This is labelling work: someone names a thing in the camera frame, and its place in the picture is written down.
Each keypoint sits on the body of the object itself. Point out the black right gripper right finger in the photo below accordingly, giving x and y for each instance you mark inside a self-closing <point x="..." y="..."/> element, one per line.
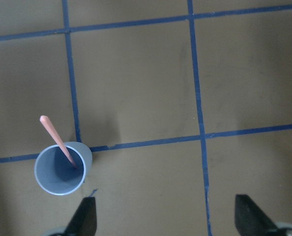
<point x="250" y="220"/>

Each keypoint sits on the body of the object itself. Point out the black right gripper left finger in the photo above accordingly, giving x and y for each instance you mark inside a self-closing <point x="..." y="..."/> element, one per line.
<point x="84" y="220"/>

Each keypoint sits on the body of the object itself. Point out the blue plastic cup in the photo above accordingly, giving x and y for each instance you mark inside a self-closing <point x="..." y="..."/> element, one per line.
<point x="56" y="175"/>

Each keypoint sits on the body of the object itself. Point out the pink chopstick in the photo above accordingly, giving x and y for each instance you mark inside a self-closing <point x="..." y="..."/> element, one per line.
<point x="46" y="122"/>

